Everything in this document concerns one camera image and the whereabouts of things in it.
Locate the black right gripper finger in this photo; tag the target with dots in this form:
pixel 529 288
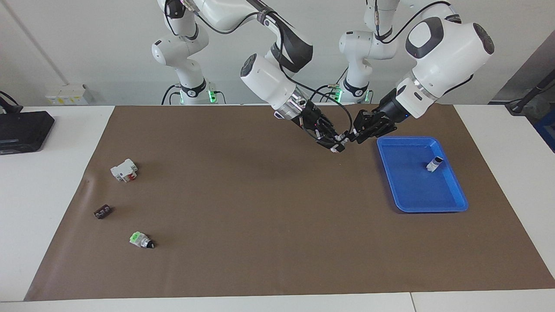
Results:
pixel 334 130
pixel 327 142

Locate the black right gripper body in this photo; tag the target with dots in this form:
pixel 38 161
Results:
pixel 314 118

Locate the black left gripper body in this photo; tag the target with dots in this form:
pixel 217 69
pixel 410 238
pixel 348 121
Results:
pixel 392 108

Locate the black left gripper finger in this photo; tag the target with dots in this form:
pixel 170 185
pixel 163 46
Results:
pixel 375 132
pixel 367 119

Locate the white green switch silver knob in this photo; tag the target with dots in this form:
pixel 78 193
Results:
pixel 343 138

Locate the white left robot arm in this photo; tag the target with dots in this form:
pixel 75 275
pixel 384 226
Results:
pixel 446 52

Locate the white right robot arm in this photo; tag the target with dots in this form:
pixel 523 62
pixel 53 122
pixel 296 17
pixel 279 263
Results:
pixel 269 82

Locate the blue plastic tray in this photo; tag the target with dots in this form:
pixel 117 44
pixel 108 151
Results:
pixel 412 186

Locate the brown paper table mat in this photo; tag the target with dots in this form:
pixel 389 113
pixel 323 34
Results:
pixel 260 195

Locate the black tripod stand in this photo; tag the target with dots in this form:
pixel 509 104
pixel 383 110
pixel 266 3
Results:
pixel 533 93

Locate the blue crate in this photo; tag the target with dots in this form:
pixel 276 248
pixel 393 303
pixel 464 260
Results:
pixel 548 134

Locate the white circuit breaker red lever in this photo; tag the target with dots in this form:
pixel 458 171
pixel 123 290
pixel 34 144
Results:
pixel 121 170

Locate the small dark brown terminal block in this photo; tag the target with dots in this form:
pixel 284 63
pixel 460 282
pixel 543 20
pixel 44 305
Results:
pixel 102 212

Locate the black box device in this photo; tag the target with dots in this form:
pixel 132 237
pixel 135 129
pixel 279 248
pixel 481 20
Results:
pixel 21 130

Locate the white green switch black knob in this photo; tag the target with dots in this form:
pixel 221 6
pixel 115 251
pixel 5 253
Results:
pixel 138 239

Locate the white wall socket box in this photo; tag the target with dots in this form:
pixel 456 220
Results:
pixel 65 93

